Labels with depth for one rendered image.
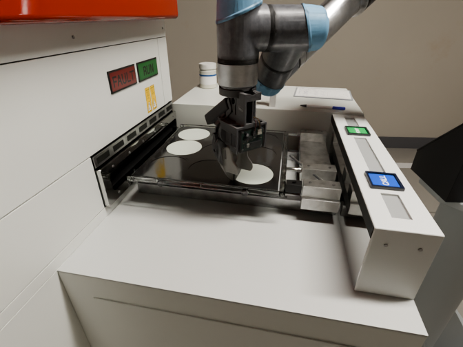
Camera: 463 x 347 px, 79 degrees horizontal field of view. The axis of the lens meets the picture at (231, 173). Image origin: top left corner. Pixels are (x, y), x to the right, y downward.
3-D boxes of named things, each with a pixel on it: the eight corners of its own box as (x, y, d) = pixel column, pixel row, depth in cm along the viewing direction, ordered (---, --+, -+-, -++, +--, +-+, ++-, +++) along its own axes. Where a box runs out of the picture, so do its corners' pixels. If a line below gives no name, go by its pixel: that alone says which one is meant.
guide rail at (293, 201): (138, 192, 74) (136, 182, 73) (142, 188, 76) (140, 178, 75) (335, 215, 66) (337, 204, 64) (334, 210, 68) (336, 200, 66)
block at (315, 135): (300, 140, 90) (300, 131, 88) (299, 136, 92) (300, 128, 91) (325, 142, 88) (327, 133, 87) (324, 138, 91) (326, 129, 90)
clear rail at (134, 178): (125, 182, 66) (123, 176, 65) (127, 178, 67) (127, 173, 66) (284, 199, 60) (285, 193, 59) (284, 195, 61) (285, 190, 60)
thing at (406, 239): (354, 291, 48) (375, 228, 41) (324, 153, 95) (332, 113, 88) (414, 301, 46) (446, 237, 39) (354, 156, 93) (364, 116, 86)
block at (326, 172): (301, 178, 69) (302, 167, 67) (300, 171, 72) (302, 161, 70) (335, 182, 68) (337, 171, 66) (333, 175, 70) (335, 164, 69)
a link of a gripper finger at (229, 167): (233, 193, 60) (233, 153, 55) (218, 180, 64) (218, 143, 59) (244, 188, 61) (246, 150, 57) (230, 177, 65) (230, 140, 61)
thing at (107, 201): (103, 206, 65) (93, 170, 60) (173, 135, 102) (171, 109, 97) (110, 206, 64) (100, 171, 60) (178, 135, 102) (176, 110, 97)
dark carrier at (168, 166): (132, 177, 67) (131, 174, 66) (182, 127, 96) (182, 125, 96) (278, 192, 61) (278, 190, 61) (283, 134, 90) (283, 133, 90)
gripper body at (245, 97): (235, 158, 54) (235, 94, 48) (212, 143, 60) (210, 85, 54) (266, 149, 57) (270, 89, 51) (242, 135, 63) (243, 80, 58)
